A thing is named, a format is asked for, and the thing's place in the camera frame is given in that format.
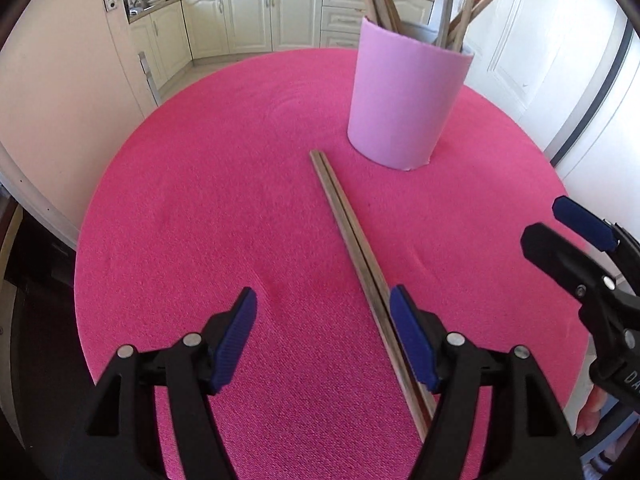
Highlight white door with handle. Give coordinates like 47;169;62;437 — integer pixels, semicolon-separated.
429;0;634;166

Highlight pink cup utensil holder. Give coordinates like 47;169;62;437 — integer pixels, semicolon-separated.
347;18;473;171

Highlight cream lower kitchen cabinets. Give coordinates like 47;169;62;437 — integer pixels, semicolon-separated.
127;0;436;101

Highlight person's right hand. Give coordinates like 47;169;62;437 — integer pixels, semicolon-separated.
575;386;608;437

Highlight pink round table mat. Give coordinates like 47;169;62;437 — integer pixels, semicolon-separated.
75;49;587;479

